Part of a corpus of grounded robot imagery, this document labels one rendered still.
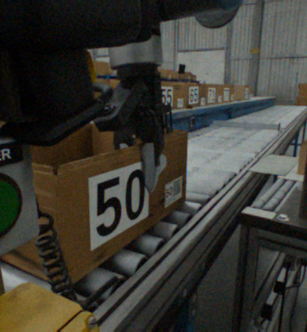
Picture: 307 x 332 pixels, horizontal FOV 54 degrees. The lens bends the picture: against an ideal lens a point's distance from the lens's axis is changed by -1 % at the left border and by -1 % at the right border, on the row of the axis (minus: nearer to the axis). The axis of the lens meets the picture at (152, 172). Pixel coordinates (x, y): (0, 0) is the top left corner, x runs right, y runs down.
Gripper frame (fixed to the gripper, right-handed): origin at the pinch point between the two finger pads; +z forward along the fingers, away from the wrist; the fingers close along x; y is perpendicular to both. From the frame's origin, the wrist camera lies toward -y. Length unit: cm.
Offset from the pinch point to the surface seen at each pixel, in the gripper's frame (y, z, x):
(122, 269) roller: -9.4, 11.0, -0.8
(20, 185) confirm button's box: -32.7, -10.0, -12.6
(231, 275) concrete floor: 106, 83, 15
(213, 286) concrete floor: 91, 83, 21
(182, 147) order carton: 16.5, -4.3, -0.8
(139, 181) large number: -1.0, -1.1, -0.3
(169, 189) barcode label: 10.2, 3.6, -0.1
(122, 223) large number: -6.3, 4.6, 0.5
